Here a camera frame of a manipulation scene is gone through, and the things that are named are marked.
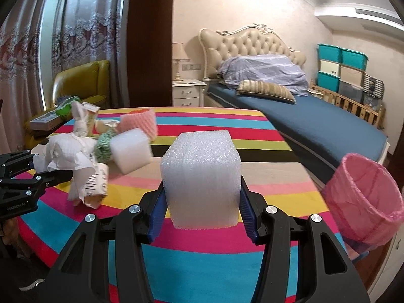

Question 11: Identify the paper drink carton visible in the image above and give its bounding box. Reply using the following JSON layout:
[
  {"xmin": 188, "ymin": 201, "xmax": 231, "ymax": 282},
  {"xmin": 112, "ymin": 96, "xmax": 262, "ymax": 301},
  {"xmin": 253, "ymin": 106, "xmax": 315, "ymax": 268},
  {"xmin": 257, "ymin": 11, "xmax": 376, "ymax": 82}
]
[{"xmin": 83, "ymin": 102, "xmax": 101, "ymax": 133}]

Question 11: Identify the ceiling air vent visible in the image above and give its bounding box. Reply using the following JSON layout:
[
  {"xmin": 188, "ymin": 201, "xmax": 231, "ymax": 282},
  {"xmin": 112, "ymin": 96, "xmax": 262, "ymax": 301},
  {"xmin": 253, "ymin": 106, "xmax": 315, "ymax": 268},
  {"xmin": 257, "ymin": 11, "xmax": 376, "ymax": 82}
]
[{"xmin": 355, "ymin": 7, "xmax": 401, "ymax": 22}]

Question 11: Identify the flat cardboard box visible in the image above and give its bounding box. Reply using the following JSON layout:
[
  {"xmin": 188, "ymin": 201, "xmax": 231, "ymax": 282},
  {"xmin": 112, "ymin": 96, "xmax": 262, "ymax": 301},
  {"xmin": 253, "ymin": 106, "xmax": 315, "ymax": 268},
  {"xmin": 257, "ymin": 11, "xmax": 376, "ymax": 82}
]
[{"xmin": 30, "ymin": 110, "xmax": 68, "ymax": 130}]

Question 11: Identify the pink trash bin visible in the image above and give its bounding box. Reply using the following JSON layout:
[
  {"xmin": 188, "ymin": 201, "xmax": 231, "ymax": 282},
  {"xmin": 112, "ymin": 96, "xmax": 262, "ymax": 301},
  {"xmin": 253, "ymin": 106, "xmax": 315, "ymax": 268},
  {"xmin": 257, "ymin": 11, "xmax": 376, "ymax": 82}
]
[{"xmin": 322, "ymin": 152, "xmax": 404, "ymax": 248}]

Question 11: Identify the crumpled printed paper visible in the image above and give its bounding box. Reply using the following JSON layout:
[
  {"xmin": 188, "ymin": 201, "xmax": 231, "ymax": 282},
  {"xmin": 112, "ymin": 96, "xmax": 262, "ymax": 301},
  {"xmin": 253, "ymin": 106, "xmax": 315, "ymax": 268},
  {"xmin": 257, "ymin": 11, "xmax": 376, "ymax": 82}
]
[{"xmin": 68, "ymin": 161, "xmax": 109, "ymax": 209}]

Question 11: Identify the wooden crib rail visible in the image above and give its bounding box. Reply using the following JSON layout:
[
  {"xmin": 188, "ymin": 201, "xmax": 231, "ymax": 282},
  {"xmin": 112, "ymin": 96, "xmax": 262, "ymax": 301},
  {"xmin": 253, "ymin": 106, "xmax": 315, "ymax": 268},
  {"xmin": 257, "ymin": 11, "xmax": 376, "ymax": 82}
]
[{"xmin": 309, "ymin": 82, "xmax": 386, "ymax": 130}]

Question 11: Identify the beige tufted headboard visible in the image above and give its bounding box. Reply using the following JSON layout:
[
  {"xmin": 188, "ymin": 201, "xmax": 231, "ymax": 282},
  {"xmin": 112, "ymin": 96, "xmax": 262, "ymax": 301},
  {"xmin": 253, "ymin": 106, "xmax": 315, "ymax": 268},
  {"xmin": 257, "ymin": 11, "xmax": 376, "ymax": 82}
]
[{"xmin": 199, "ymin": 23, "xmax": 307, "ymax": 81}]

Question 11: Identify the striped tablecloth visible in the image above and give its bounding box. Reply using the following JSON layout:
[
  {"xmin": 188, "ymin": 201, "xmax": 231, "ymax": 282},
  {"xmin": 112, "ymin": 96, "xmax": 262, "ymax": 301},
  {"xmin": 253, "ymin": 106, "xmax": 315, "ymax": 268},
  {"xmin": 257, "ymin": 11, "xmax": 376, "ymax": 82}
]
[{"xmin": 17, "ymin": 107, "xmax": 354, "ymax": 303}]

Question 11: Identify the crumpled beige wrapper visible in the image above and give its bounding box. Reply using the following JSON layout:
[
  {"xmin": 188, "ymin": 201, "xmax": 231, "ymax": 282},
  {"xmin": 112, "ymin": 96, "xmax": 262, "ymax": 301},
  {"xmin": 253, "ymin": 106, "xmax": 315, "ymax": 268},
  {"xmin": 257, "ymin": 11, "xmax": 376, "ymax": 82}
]
[{"xmin": 94, "ymin": 119, "xmax": 122, "ymax": 137}]

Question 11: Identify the yellow-green leather armchair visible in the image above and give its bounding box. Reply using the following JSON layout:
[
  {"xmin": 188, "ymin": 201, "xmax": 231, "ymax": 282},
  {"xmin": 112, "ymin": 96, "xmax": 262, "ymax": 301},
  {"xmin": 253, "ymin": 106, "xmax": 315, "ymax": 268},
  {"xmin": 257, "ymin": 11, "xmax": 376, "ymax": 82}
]
[{"xmin": 27, "ymin": 59, "xmax": 111, "ymax": 146}]

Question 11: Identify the green packet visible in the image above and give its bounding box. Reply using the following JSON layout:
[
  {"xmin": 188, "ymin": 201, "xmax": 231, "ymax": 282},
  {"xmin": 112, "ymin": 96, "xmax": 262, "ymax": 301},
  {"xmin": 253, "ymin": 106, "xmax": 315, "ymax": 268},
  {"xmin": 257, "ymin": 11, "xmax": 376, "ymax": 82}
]
[{"xmin": 55, "ymin": 95, "xmax": 79, "ymax": 116}]

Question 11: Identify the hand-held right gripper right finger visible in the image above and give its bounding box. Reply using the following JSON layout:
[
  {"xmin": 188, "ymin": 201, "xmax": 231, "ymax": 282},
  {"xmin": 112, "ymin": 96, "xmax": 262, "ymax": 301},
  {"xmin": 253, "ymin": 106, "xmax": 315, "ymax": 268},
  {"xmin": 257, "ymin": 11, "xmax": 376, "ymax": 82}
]
[{"xmin": 238, "ymin": 177, "xmax": 371, "ymax": 303}]

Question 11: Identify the pink foam fruit net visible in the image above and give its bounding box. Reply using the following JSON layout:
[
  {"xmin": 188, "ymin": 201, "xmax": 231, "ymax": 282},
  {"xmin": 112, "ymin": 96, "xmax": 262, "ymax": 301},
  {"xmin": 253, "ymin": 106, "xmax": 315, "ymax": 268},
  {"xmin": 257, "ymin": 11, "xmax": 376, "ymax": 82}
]
[{"xmin": 120, "ymin": 109, "xmax": 158, "ymax": 142}]

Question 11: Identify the lace curtain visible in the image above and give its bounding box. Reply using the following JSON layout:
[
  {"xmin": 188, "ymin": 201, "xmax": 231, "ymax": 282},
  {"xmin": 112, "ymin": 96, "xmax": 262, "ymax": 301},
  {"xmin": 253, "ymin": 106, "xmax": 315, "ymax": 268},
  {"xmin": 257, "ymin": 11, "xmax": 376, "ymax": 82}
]
[{"xmin": 0, "ymin": 0, "xmax": 131, "ymax": 152}]

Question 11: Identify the lavender duvet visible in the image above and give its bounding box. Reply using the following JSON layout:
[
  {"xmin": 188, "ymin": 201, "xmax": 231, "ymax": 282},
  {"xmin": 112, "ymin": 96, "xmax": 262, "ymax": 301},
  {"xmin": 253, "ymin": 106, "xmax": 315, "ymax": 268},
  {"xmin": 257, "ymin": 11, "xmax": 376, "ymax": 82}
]
[{"xmin": 218, "ymin": 54, "xmax": 310, "ymax": 97}]

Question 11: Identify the white tissue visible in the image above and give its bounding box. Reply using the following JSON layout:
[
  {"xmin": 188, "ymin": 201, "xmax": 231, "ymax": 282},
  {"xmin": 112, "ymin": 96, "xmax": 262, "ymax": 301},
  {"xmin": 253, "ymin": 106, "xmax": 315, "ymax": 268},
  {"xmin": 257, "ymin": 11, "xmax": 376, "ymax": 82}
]
[{"xmin": 71, "ymin": 101, "xmax": 92, "ymax": 138}]

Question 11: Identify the small white foam cube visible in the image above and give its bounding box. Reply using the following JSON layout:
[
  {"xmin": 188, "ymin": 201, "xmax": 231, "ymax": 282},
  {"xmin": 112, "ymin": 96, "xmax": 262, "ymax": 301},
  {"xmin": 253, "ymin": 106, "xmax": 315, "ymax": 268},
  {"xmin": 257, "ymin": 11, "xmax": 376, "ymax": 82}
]
[{"xmin": 109, "ymin": 128, "xmax": 154, "ymax": 175}]

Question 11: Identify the stack of storage boxes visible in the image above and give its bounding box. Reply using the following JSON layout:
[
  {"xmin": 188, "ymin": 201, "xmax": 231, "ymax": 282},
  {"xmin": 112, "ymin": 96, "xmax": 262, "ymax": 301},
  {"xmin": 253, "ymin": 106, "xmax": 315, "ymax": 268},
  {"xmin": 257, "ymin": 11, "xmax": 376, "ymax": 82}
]
[{"xmin": 316, "ymin": 43, "xmax": 386, "ymax": 112}]

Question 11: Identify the large white foam block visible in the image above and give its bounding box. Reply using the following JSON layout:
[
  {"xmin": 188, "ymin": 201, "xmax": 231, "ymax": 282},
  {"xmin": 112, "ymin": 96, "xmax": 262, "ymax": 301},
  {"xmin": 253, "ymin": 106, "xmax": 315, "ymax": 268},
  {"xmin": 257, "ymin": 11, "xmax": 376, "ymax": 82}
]
[{"xmin": 160, "ymin": 129, "xmax": 243, "ymax": 229}]

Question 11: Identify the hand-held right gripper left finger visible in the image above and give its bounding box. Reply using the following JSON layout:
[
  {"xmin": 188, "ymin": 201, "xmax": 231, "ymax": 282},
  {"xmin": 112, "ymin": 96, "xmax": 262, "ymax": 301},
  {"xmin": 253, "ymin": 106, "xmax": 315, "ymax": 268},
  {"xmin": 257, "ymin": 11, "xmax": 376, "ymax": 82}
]
[{"xmin": 44, "ymin": 185, "xmax": 168, "ymax": 303}]

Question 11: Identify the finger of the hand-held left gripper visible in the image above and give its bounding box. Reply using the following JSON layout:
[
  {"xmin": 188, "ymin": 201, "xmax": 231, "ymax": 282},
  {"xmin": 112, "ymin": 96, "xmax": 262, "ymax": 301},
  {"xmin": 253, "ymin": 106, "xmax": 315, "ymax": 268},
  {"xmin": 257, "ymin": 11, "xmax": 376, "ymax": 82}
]
[
  {"xmin": 0, "ymin": 168, "xmax": 76, "ymax": 200},
  {"xmin": 0, "ymin": 151, "xmax": 41, "ymax": 179}
]

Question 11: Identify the white nightstand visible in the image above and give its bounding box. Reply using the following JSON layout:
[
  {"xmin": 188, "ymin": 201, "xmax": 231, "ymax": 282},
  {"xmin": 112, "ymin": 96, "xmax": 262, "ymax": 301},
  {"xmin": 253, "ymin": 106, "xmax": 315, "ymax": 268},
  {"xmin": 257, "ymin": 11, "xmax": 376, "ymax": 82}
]
[{"xmin": 172, "ymin": 78, "xmax": 207, "ymax": 107}]

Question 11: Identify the striped cushion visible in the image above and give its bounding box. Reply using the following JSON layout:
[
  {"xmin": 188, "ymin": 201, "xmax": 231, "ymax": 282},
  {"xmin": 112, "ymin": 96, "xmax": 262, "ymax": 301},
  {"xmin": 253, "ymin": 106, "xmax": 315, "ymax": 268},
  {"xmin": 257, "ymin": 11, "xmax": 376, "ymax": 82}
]
[{"xmin": 237, "ymin": 80, "xmax": 296, "ymax": 105}]

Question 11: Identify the bed with blue sheet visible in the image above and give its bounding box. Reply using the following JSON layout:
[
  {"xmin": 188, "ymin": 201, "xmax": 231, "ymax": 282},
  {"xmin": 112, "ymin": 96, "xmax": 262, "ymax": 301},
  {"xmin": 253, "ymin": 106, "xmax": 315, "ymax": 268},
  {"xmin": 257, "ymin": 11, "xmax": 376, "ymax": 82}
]
[{"xmin": 207, "ymin": 82, "xmax": 390, "ymax": 190}]

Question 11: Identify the dark wooden door panel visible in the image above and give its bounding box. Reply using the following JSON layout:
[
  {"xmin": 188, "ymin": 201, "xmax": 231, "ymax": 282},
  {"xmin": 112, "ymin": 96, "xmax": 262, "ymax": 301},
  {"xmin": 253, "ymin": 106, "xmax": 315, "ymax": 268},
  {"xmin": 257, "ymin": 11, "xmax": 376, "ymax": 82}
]
[{"xmin": 121, "ymin": 0, "xmax": 175, "ymax": 108}]

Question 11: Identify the white paper towel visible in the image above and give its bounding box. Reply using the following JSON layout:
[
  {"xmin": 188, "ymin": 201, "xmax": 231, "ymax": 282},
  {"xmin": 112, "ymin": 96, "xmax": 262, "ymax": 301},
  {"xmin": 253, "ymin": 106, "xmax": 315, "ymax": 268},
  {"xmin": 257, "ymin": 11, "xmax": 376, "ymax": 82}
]
[{"xmin": 33, "ymin": 133, "xmax": 97, "ymax": 184}]

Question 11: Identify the table lamp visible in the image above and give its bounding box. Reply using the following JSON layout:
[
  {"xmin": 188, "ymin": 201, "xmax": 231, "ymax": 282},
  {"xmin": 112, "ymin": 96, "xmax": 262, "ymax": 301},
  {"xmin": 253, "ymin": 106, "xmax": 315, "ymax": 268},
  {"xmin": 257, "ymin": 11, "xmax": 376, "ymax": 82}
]
[{"xmin": 172, "ymin": 42, "xmax": 190, "ymax": 82}]

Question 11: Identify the green foam net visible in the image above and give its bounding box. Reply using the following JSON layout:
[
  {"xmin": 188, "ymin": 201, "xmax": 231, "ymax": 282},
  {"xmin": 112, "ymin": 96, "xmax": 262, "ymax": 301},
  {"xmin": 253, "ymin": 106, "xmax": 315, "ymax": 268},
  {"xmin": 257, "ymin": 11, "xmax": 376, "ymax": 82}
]
[{"xmin": 95, "ymin": 132, "xmax": 119, "ymax": 165}]

